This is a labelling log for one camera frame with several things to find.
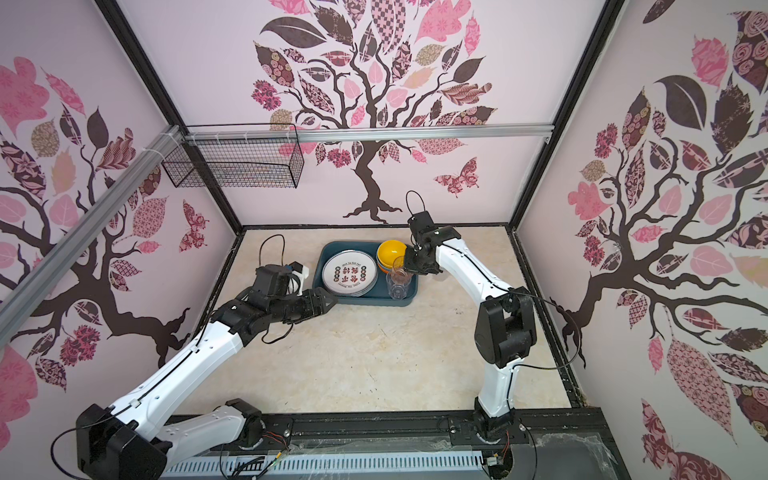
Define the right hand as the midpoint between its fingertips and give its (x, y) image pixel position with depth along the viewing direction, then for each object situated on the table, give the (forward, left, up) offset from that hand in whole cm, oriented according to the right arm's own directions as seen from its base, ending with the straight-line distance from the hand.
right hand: (412, 264), depth 90 cm
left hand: (-17, +23, +3) cm, 29 cm away
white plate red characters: (+6, +21, -12) cm, 25 cm away
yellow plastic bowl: (+11, +7, -7) cm, 14 cm away
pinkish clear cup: (-1, +4, -3) cm, 5 cm away
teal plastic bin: (-2, +11, -15) cm, 19 cm away
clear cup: (-1, +5, -13) cm, 14 cm away
